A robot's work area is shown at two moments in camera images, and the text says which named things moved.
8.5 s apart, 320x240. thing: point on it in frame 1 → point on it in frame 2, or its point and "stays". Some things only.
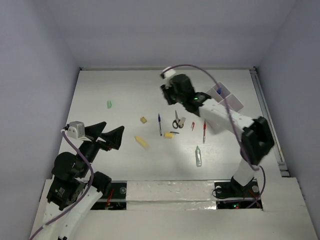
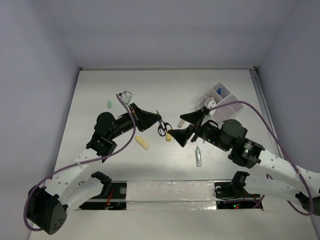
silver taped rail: [158, 195] stays
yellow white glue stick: [141, 141] stays
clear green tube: [198, 157] stays
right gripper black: [166, 91] → [181, 135]
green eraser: [109, 103] stays
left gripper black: [113, 137] → [142, 118]
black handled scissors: [175, 122] → [163, 127]
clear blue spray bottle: [219, 90] stays
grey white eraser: [182, 121] stays
